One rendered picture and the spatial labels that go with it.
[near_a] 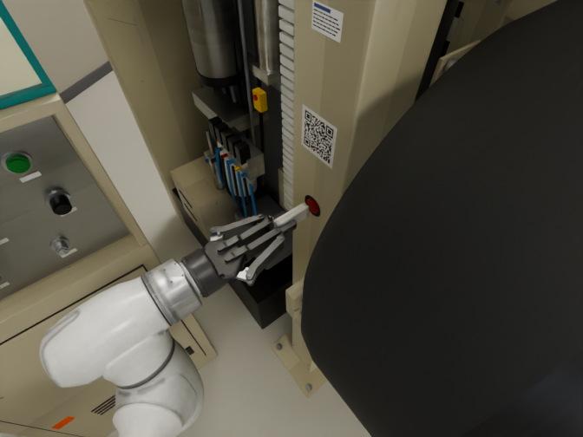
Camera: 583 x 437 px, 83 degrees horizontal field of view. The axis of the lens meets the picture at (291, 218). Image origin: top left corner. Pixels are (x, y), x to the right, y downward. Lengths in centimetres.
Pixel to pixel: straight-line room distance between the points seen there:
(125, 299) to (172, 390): 16
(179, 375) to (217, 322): 109
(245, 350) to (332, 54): 137
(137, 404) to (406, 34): 60
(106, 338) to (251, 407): 111
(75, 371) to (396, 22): 56
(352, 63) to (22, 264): 71
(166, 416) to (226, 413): 99
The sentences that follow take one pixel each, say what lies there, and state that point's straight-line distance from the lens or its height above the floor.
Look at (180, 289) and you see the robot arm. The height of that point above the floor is 110.
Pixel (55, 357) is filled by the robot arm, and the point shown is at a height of 110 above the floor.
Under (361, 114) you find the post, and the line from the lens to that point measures 44.
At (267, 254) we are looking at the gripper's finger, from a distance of 54.
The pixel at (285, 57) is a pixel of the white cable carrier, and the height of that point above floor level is 130.
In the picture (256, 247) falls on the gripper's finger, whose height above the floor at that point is 107.
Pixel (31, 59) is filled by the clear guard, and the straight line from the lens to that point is 60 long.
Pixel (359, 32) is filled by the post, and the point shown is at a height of 138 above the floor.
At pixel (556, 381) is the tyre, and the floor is 134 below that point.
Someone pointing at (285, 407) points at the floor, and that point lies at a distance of 155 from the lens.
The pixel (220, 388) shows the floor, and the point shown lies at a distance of 159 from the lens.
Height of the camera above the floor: 153
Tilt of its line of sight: 52 degrees down
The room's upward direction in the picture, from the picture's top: straight up
